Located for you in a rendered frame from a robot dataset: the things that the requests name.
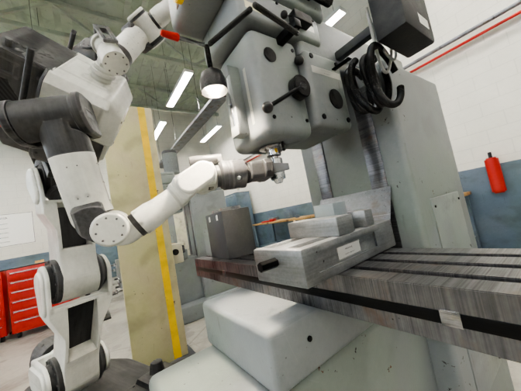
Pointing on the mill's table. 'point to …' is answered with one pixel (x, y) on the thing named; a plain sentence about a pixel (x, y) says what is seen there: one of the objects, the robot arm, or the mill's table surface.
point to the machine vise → (326, 252)
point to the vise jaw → (322, 226)
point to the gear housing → (263, 25)
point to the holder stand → (230, 232)
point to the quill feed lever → (300, 87)
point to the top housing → (189, 20)
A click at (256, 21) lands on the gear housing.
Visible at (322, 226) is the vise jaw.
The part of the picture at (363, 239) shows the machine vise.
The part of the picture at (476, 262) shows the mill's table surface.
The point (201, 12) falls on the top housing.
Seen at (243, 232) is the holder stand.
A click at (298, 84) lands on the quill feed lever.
